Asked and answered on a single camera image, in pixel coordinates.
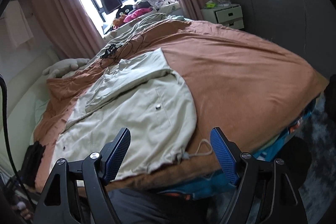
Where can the cream padded headboard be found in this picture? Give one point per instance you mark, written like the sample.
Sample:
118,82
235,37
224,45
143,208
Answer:
28,86

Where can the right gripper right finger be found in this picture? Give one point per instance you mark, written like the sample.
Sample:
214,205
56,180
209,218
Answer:
276,184

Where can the left pink curtain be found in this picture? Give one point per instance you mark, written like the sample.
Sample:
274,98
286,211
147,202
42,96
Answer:
68,27

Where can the brown bed blanket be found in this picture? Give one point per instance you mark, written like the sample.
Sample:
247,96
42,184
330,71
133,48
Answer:
249,87

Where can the light green pillow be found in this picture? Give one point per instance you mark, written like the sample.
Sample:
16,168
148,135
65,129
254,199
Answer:
40,108

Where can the white bedside drawer cabinet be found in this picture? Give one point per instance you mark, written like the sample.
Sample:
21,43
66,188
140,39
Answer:
230,16

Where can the grey plush toy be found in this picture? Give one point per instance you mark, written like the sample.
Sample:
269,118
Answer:
63,67

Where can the pink cloth on sill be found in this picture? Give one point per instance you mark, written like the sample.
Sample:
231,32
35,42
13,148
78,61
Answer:
136,14

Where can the cream white zip jacket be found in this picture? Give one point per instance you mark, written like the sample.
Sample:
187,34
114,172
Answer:
143,94

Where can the dark grey wardrobe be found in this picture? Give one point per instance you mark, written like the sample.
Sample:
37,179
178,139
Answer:
305,27

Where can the cream hanging towel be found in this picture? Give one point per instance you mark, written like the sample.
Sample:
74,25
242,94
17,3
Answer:
18,29

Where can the blue cartoon bed sheet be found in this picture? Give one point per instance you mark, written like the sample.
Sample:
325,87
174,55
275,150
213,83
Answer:
216,183

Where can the black clothes on bed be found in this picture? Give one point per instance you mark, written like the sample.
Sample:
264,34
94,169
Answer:
31,163

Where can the black penguin plush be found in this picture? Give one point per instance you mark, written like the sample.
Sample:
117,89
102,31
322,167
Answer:
124,10

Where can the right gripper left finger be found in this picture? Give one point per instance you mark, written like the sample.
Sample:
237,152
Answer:
59,201

